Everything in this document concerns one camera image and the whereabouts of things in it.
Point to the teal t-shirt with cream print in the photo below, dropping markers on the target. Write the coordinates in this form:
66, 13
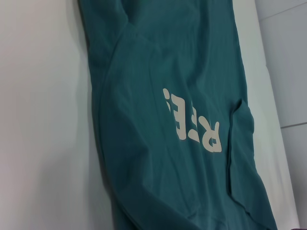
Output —
168, 72

